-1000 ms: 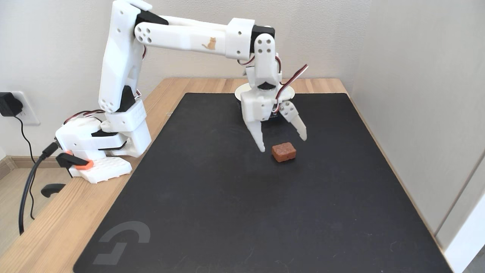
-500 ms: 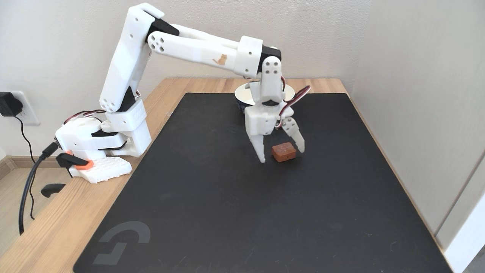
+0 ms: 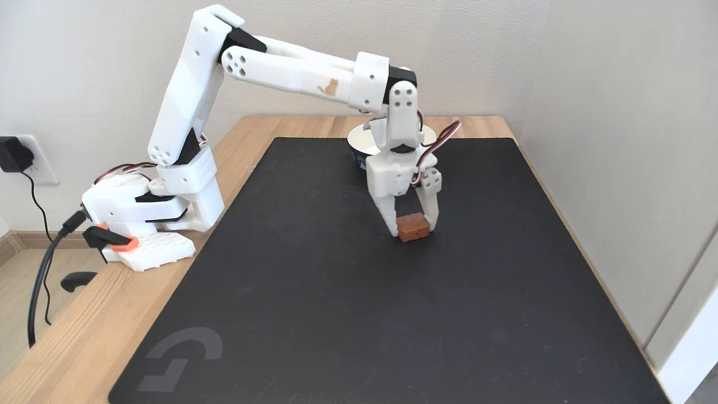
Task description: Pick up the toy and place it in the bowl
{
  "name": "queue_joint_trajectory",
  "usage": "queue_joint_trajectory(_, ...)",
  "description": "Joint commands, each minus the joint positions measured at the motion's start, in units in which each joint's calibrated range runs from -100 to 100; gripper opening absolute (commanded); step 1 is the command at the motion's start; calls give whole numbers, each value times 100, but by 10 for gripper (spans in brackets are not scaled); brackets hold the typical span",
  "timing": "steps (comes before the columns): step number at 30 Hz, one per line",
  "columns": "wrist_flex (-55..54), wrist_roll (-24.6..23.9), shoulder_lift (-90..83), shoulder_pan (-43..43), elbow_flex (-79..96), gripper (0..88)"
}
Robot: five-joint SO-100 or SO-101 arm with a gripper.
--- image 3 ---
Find white wall outlet plate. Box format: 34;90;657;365
20;135;59;186

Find black desk mat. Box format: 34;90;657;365
108;137;671;404

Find dark blue paper bowl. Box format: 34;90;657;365
347;119;438;172

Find black power adapter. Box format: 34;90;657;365
0;136;34;173

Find red black servo cable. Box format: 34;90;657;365
93;162;159;186
414;109;462;186

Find black orange table clamp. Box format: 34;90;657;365
61;223;140;293

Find thick black cable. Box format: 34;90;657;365
27;210;88;348

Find white door trim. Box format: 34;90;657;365
657;300;718;404

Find brown brick toy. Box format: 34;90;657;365
396;212;431;242

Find thin black adapter cable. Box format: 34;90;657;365
21;171;53;326

